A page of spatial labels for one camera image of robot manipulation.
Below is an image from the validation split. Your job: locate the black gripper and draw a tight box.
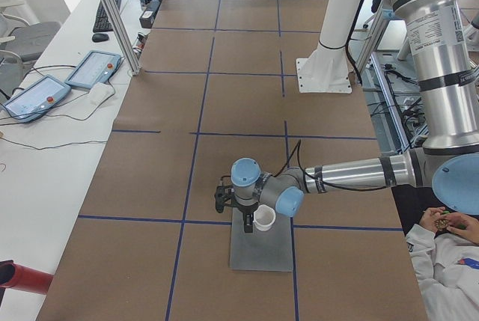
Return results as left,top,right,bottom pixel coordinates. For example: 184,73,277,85
233,200,259,233

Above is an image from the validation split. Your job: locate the white ceramic cup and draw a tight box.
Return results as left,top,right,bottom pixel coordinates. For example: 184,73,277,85
253,204,276,232

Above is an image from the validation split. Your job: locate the silver closed laptop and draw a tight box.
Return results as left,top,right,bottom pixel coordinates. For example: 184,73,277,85
229,209,293,272

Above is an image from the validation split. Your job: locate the person's left hand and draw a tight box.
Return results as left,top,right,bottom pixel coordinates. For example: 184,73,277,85
419,207,445,233

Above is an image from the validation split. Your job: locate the person's right hand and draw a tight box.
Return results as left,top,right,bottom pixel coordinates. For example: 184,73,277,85
444,213,479,244

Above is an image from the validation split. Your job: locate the white cloth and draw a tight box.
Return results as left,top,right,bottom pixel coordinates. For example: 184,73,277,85
88,83,115,106

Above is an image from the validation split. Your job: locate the person in white shirt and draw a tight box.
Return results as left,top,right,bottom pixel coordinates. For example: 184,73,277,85
406,211,478,320

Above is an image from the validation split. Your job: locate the far blue teach pendant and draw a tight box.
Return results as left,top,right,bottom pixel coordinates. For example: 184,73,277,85
65,50,121,89

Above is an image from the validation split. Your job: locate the blue teach pendant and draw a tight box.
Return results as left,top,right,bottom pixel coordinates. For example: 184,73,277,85
65,50,121,89
2,75,71,123

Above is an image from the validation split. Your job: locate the black computer box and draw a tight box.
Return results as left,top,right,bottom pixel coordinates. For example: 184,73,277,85
139,0,162,29

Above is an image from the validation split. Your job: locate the black computer mouse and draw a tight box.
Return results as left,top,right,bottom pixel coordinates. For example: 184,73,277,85
91,32,109,43

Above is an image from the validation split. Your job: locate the near blue teach pendant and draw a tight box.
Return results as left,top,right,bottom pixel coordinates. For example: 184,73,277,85
2,75,71,123

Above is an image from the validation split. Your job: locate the red bottle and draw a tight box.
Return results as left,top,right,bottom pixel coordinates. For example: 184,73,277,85
1,260,54,295

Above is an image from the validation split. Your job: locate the black keyboard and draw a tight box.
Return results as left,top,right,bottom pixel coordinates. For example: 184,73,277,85
92,2,113,33

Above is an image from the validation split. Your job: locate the grey office chair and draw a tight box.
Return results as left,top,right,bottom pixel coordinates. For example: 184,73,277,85
1,11,61,70

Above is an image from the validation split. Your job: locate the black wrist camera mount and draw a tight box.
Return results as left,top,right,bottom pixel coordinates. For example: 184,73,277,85
214,185,234,213

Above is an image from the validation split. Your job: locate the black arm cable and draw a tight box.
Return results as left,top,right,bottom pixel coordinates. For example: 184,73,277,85
276,140,394,191

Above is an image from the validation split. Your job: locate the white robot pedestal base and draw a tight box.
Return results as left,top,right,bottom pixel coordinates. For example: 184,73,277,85
296,0,361,94

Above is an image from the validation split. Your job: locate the aluminium frame post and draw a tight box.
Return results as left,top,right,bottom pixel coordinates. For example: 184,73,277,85
100,0,141,76

